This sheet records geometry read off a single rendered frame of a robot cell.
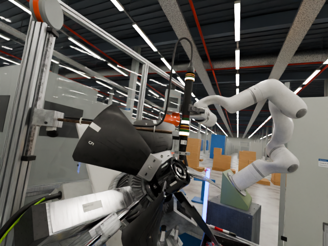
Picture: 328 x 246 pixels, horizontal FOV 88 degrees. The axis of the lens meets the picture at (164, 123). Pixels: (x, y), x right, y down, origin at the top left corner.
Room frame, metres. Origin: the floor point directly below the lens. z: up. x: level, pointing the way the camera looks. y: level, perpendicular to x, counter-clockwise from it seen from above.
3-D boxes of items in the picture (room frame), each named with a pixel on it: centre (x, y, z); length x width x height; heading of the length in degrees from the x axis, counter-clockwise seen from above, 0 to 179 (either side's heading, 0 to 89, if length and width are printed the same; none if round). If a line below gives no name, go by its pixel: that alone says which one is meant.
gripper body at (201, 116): (0.85, -0.16, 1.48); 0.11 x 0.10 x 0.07; 144
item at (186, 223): (0.82, -0.10, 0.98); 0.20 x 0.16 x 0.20; 54
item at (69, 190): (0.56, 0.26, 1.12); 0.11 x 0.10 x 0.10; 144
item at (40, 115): (0.77, 0.53, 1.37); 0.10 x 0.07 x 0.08; 89
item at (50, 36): (0.77, 0.58, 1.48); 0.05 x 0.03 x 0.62; 179
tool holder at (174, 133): (0.76, -0.09, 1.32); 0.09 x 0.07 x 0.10; 89
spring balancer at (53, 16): (0.77, 0.62, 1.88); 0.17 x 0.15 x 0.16; 144
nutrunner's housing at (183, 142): (0.76, -0.10, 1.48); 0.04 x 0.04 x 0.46
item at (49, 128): (0.77, 0.49, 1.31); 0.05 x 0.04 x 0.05; 89
